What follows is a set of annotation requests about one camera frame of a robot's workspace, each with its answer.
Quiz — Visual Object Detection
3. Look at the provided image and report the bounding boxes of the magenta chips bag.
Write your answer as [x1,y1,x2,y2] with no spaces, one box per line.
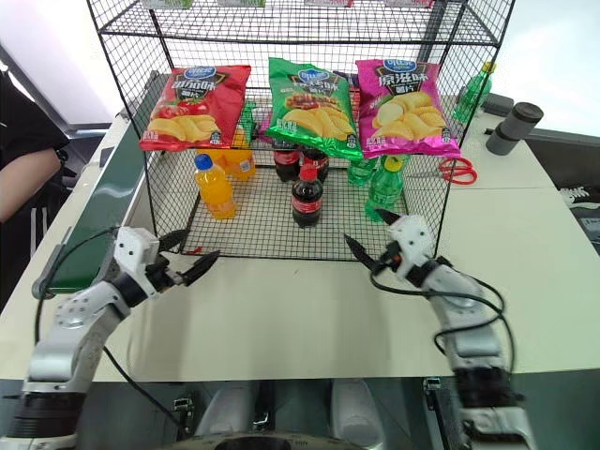
[354,58,463,161]

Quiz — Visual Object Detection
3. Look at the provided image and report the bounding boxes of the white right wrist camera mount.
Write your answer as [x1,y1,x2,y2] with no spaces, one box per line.
[382,214,435,283]

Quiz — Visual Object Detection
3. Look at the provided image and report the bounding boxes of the white rounded robot leg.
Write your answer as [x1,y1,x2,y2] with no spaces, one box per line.
[195,380,264,443]
[329,377,382,447]

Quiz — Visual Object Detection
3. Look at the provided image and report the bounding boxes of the green soda bottle yellow cap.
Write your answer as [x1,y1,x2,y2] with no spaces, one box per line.
[452,61,498,126]
[365,156,406,223]

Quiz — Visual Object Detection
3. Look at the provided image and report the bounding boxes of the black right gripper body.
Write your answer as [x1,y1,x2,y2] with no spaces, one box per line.
[374,243,403,277]

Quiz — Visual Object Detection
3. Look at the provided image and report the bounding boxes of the red chips bag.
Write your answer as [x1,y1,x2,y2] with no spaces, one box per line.
[138,64,252,152]

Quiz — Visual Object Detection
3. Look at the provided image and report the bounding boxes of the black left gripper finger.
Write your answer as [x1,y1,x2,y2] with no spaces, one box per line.
[157,230,189,255]
[180,249,222,288]

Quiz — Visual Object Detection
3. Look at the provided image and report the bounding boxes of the cola bottle red cap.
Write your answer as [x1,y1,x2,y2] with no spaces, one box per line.
[291,163,325,230]

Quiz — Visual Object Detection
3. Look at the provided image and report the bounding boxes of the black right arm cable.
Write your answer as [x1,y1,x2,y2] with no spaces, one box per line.
[368,270,518,376]

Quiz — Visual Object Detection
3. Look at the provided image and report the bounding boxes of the orange juice bottle blue cap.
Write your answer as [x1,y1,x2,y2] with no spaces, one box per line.
[193,153,238,221]

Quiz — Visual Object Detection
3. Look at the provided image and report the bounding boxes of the dark grey cylinder flask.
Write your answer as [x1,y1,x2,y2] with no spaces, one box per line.
[485,101,546,157]

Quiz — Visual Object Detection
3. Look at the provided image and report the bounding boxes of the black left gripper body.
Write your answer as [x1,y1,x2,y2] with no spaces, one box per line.
[144,255,187,296]

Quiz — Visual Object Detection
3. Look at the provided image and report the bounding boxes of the red handled scissors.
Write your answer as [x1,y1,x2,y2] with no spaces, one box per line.
[406,157,479,186]

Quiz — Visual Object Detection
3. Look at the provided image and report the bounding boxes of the dark rounded robot torso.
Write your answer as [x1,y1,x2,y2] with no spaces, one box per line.
[162,432,363,450]

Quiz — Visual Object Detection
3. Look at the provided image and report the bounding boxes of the green conveyor belt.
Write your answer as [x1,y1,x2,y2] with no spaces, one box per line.
[31,69,175,299]

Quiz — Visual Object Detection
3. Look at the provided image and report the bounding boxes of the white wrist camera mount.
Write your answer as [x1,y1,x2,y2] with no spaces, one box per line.
[113,226,161,278]
[382,214,435,283]

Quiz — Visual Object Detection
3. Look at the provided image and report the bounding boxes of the grey box device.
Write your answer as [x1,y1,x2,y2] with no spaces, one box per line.
[481,92,520,119]

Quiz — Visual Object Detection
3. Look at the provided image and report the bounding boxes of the metal table clamp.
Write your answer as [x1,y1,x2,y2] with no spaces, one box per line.
[172,396,196,424]
[423,377,445,423]

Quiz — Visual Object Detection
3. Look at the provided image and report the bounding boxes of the person in black clothes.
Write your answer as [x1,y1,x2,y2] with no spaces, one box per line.
[0,69,77,266]

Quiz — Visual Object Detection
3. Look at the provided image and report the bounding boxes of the black wire rack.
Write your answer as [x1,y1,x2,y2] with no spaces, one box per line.
[85,0,518,262]

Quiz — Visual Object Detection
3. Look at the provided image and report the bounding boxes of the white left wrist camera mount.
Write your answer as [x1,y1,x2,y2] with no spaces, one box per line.
[113,226,161,278]

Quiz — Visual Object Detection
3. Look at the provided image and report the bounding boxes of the green chips bag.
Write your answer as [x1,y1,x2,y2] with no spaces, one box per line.
[264,56,365,163]

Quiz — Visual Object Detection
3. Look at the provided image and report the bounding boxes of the black bag white print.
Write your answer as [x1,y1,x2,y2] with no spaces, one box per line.
[557,184,600,257]

